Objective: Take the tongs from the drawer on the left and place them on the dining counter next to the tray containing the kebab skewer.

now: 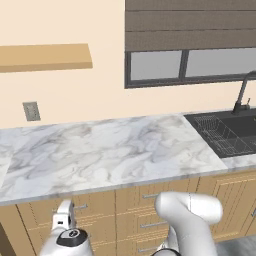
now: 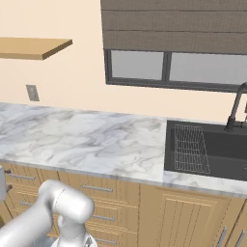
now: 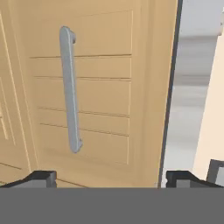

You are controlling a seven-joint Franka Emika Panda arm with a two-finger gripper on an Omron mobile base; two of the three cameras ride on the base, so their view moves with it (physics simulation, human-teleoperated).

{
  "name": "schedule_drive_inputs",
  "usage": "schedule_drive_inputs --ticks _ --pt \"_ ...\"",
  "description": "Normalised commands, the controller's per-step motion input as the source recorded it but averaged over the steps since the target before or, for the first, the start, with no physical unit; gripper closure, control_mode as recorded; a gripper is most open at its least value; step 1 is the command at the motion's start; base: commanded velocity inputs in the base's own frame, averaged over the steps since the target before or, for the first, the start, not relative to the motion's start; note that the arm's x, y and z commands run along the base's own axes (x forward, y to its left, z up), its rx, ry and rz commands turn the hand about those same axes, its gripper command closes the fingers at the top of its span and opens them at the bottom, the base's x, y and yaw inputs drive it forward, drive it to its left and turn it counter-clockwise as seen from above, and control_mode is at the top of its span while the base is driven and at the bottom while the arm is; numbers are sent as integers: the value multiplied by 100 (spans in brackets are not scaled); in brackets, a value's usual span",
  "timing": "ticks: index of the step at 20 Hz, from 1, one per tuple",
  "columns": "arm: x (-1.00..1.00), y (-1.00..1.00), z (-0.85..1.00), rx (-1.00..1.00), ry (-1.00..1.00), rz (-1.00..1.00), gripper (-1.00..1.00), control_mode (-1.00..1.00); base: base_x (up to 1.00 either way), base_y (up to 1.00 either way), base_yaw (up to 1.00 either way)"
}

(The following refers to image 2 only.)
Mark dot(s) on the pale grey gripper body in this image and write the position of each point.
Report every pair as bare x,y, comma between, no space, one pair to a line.
2,183

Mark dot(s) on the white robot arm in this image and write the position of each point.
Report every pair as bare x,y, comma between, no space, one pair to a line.
48,209

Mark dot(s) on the wooden drawer front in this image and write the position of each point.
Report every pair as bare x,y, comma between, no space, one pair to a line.
122,215
22,196
103,181
125,239
25,172

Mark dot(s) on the dark framed window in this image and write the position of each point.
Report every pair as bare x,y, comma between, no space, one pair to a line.
138,66

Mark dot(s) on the wooden cupboard door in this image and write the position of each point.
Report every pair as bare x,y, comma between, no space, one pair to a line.
183,218
238,222

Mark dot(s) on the dark grey sink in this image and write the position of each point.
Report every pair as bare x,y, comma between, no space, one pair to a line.
225,151

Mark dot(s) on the brown window blind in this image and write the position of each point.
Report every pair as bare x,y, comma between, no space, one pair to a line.
173,25

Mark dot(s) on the black tap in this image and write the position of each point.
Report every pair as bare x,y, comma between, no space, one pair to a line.
236,106

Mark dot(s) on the grey wall outlet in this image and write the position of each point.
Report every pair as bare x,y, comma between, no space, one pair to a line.
32,93

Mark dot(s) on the light wooden wall shelf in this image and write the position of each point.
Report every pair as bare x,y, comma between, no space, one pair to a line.
32,48

